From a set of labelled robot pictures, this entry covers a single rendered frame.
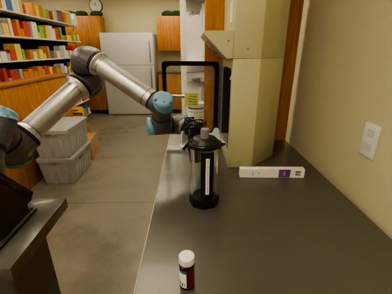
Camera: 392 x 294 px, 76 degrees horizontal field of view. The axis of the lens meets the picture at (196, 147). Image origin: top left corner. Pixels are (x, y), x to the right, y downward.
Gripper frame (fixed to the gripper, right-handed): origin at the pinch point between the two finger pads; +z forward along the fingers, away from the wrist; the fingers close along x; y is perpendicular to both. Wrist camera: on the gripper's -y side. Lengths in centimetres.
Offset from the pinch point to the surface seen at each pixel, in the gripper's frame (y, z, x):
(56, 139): -44, -217, -96
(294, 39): 38, -47, 65
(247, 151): -10.7, -21.7, 27.2
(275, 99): 11, -28, 44
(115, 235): -107, -116, -41
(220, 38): 35.8, -22.1, 14.0
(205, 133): 5.7, 1.9, -0.3
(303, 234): -21.8, 22.8, 22.4
